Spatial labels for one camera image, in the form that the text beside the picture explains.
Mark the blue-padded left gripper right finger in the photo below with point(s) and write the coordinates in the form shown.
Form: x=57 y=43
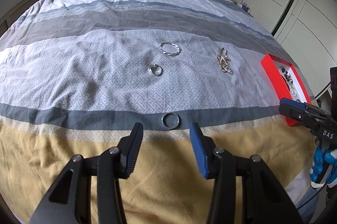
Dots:
x=218 y=164

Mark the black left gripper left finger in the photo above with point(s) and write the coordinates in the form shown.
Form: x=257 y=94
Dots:
x=116 y=163

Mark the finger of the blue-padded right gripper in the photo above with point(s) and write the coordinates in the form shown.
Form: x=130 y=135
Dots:
x=293 y=103

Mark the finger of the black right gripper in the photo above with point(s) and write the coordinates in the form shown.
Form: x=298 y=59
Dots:
x=298 y=113

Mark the red jewelry box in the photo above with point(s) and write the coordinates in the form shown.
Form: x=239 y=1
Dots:
x=285 y=79

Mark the striped bed duvet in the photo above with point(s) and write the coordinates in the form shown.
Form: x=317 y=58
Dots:
x=76 y=75

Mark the white wardrobe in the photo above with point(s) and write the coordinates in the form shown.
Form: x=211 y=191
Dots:
x=306 y=29

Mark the wooden nightstand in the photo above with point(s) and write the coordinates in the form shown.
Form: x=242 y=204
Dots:
x=244 y=7

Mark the low wooden shelf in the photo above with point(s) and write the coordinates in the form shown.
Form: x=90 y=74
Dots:
x=14 y=13

